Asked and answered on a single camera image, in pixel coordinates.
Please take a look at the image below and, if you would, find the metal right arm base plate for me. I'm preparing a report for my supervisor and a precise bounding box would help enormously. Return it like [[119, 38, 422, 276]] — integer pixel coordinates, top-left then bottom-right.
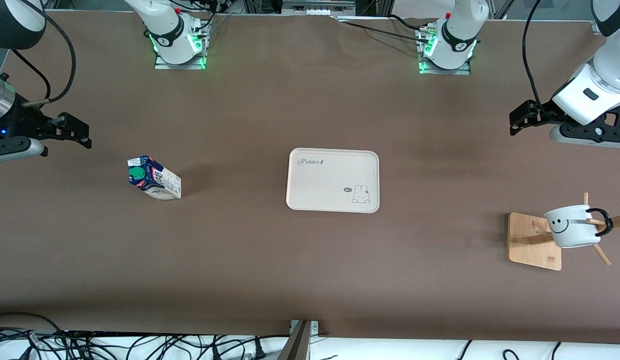
[[154, 47, 207, 71]]

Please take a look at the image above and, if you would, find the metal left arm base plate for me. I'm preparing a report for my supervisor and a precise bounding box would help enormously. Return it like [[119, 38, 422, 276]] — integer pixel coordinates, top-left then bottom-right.
[[417, 55, 472, 76]]

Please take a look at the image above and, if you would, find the black base connector cable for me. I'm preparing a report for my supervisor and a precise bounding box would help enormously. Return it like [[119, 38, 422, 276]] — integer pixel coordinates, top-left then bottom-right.
[[335, 15, 433, 46]]

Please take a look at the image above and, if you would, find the black looping floor cable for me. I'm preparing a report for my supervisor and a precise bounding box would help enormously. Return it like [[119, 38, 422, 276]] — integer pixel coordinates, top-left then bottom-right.
[[0, 312, 66, 335]]

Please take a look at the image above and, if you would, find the grey aluminium frame rail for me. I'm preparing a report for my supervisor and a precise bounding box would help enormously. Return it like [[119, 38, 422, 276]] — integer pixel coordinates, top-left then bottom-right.
[[282, 0, 356, 16]]

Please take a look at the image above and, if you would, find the aluminium profile with bracket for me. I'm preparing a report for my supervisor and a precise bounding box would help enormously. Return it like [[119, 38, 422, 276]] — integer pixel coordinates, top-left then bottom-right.
[[277, 320, 320, 360]]

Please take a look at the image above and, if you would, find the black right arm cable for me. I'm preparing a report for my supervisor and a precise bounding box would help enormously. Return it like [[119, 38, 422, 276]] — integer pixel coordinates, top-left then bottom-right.
[[10, 0, 77, 108]]

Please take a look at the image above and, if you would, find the blue white milk carton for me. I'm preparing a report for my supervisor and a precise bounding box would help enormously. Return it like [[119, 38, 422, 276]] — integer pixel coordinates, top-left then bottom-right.
[[127, 155, 182, 201]]

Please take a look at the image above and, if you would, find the white smiley face cup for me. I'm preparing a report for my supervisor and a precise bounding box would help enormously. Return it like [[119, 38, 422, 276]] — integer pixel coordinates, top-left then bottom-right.
[[543, 204, 614, 249]]

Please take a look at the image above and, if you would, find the wooden cup stand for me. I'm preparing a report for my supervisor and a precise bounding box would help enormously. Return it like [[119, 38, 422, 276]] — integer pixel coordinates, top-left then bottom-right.
[[507, 192, 620, 272]]

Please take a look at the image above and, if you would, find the cream rabbit print tray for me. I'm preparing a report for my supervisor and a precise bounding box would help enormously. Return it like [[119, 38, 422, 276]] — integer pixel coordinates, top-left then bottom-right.
[[286, 148, 380, 214]]

